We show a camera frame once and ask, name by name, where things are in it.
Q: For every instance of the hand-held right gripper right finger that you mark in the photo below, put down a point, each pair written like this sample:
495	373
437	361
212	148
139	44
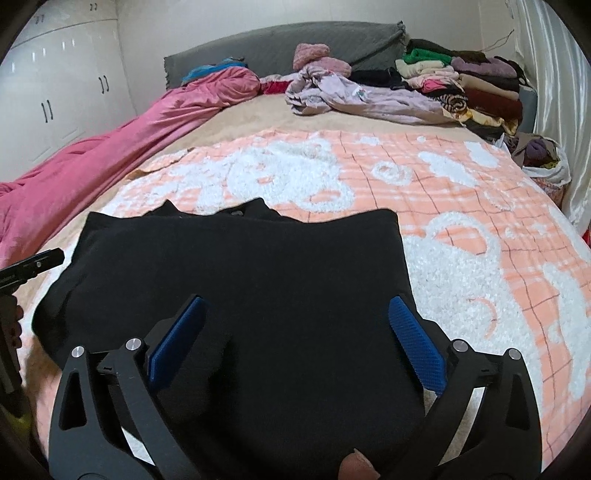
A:
415	346

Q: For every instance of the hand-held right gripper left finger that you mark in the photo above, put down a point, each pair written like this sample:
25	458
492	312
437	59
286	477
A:
178	337

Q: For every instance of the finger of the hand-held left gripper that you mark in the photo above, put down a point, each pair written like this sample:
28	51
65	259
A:
50	258

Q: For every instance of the black sweatshirt with orange patches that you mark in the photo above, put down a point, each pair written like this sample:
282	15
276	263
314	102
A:
258	300

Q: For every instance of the person's left forearm green sleeve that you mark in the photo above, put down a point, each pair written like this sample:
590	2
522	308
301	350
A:
21	414

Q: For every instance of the white bag of clothes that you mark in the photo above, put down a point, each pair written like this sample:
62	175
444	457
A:
545	159

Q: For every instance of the pile of folded clothes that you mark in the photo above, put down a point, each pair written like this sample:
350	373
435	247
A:
471	87

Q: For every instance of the person's left hand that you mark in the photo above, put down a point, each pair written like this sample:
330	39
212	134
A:
17	325

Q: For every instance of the person's right hand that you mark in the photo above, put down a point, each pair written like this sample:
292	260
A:
360	465

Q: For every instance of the pink comforter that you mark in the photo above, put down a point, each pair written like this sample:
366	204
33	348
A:
115	147

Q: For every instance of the peach and white checked blanket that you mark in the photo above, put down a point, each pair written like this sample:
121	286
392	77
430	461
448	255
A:
461	207

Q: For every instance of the white wardrobe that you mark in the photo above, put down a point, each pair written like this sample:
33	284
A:
69	78

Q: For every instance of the beige bed sheet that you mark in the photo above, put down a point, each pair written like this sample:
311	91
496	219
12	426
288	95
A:
258	115

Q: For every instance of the blue cloth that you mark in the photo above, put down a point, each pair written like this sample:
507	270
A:
207	70

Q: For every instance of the lilac crumpled garment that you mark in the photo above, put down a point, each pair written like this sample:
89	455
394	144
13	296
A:
369	99

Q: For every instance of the red cloth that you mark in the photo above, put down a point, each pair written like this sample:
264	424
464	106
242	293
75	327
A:
277	86

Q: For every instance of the white satin curtain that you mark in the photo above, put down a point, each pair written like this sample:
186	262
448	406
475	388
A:
558	92

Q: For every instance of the pink knit garment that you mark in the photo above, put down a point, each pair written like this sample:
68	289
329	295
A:
334	65

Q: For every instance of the grey headboard cover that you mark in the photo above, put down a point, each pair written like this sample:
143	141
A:
277	44

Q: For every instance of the pink fluffy pillow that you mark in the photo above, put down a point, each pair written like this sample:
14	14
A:
311	53

